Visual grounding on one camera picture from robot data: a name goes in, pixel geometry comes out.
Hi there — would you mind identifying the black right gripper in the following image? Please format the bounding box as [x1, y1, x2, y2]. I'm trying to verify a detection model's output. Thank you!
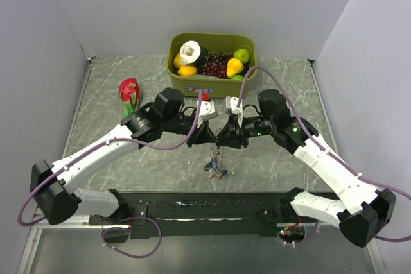
[215, 114, 275, 150]

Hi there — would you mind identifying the large silver toothed keyring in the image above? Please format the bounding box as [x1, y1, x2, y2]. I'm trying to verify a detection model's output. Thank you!
[209, 144, 228, 177]

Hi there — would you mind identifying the blue tag key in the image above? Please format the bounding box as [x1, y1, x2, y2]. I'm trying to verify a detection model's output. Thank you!
[212, 160, 228, 179]

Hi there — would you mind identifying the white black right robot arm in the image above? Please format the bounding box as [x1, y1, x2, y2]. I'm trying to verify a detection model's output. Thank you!
[217, 89, 396, 247]

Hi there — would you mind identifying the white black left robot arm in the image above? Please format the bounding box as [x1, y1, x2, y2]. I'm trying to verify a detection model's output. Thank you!
[30, 88, 218, 225]

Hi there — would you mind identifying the olive green plastic bin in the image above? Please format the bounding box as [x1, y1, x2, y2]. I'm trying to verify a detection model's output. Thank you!
[166, 32, 257, 99]

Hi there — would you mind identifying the green fruit toy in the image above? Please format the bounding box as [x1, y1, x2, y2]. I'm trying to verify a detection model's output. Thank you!
[231, 75, 244, 80]

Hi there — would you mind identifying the orange yellow mango toy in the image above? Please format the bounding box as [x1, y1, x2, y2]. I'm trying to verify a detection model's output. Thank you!
[177, 65, 197, 77]

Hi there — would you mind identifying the dark red grape bunch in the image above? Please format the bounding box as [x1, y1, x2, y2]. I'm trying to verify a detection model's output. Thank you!
[197, 52, 232, 79]

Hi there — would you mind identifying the yellow pear toy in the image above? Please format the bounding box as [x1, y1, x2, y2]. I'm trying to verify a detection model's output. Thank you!
[226, 58, 244, 78]

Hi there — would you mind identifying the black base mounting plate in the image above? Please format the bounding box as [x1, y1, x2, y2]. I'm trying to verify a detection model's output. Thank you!
[88, 192, 325, 240]

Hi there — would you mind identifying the yellow lemon toy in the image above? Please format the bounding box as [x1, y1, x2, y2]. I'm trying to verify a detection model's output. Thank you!
[173, 53, 182, 69]

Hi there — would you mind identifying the green lime toy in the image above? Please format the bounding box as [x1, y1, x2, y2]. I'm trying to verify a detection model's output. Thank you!
[233, 48, 250, 64]

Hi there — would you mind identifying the white black cylinder roll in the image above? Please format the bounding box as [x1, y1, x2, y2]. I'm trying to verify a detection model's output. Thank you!
[179, 40, 209, 67]

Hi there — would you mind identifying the red dragon fruit toy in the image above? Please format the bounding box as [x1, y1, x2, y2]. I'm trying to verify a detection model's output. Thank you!
[118, 78, 141, 117]

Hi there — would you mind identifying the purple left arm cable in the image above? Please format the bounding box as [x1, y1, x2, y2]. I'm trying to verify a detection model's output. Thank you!
[16, 90, 206, 226]

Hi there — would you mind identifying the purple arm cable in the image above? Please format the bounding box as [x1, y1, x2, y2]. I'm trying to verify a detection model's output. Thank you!
[237, 65, 411, 243]
[16, 90, 206, 226]

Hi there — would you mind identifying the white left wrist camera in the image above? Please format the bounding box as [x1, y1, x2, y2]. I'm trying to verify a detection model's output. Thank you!
[197, 92, 218, 128]

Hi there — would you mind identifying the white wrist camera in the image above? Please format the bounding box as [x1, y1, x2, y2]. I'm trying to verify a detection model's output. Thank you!
[197, 92, 218, 128]
[224, 96, 243, 127]

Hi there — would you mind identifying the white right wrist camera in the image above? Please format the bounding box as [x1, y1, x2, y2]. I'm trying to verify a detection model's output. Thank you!
[224, 96, 243, 127]

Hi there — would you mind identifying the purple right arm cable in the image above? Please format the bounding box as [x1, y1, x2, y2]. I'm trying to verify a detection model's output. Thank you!
[237, 65, 411, 243]

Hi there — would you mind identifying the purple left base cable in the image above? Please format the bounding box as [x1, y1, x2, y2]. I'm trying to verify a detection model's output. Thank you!
[101, 216, 162, 258]

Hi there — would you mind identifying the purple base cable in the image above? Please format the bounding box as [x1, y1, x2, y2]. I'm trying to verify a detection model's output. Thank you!
[282, 221, 321, 249]
[101, 216, 162, 258]

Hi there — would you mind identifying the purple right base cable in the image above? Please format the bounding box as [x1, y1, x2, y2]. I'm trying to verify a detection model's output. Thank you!
[282, 221, 321, 249]

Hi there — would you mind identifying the aluminium rail frame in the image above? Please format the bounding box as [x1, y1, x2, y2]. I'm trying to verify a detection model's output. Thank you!
[17, 206, 103, 274]

